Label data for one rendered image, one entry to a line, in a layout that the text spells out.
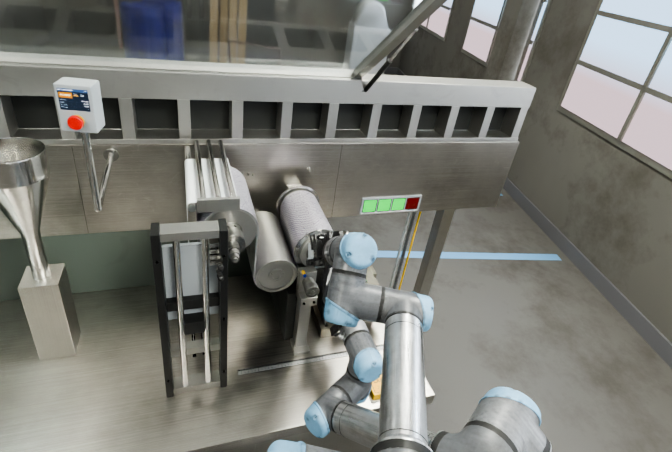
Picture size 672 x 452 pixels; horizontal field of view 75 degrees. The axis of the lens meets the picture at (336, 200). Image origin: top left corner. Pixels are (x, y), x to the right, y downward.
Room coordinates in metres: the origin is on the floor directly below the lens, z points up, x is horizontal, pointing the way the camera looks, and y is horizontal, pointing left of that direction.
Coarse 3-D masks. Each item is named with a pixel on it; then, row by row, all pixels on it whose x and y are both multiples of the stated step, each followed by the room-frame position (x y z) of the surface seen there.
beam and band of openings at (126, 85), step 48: (0, 96) 1.02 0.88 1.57; (48, 96) 1.12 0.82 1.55; (144, 96) 1.14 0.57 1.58; (192, 96) 1.19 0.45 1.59; (240, 96) 1.24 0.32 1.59; (288, 96) 1.30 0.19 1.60; (336, 96) 1.36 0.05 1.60; (384, 96) 1.42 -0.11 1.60; (432, 96) 1.49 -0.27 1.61; (480, 96) 1.56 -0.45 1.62; (528, 96) 1.64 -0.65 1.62; (48, 144) 1.05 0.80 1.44
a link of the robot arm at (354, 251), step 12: (336, 240) 0.78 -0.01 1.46; (348, 240) 0.73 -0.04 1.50; (360, 240) 0.73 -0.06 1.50; (372, 240) 0.74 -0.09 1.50; (336, 252) 0.74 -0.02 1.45; (348, 252) 0.71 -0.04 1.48; (360, 252) 0.72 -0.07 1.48; (372, 252) 0.73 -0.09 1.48; (336, 264) 0.72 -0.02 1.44; (348, 264) 0.71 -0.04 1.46; (360, 264) 0.70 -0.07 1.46
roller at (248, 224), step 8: (216, 216) 0.91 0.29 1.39; (224, 216) 0.91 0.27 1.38; (232, 216) 0.92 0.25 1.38; (240, 216) 0.93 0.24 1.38; (248, 216) 0.94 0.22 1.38; (240, 224) 0.93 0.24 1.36; (248, 224) 0.94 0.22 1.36; (248, 232) 0.94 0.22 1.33; (256, 232) 0.95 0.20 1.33; (248, 240) 0.94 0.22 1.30
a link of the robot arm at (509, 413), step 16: (480, 400) 0.62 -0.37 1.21; (496, 400) 0.60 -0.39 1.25; (512, 400) 0.60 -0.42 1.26; (528, 400) 0.61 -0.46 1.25; (480, 416) 0.56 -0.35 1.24; (496, 416) 0.56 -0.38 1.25; (512, 416) 0.56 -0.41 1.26; (528, 416) 0.57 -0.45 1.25; (496, 432) 0.52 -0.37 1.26; (512, 432) 0.53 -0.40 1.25; (528, 432) 0.54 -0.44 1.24; (512, 448) 0.50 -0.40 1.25; (528, 448) 0.52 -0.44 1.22; (544, 448) 0.53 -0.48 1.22
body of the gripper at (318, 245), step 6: (318, 234) 0.89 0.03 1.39; (324, 234) 0.90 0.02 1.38; (330, 234) 0.85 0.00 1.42; (336, 234) 0.87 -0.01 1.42; (342, 234) 0.86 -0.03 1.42; (318, 240) 0.89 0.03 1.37; (324, 240) 0.87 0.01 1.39; (312, 246) 0.91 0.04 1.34; (318, 246) 0.88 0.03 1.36; (324, 246) 0.83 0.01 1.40; (318, 252) 0.87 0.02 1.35; (318, 258) 0.86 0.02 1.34; (324, 258) 0.82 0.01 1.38; (318, 264) 0.85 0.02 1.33; (324, 264) 0.86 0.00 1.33
